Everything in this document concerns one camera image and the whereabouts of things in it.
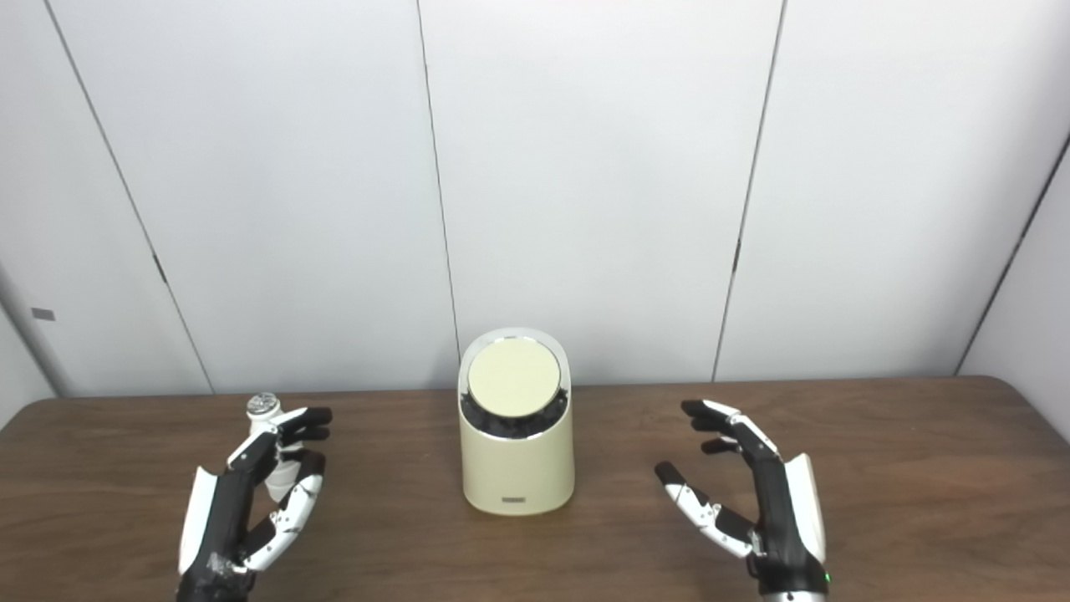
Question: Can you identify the cream-colored bin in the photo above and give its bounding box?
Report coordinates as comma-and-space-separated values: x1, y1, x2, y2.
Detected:
457, 328, 576, 517

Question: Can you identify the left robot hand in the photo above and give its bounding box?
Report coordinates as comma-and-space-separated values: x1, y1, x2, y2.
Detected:
176, 407, 334, 602

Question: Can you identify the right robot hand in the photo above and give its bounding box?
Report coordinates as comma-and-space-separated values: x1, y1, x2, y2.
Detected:
655, 399, 830, 602

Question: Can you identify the small white plastic bottle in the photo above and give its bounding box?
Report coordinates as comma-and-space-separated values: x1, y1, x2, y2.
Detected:
246, 391, 306, 504

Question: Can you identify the round cream bin lid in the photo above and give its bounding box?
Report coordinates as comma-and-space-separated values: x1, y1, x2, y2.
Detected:
466, 337, 563, 417

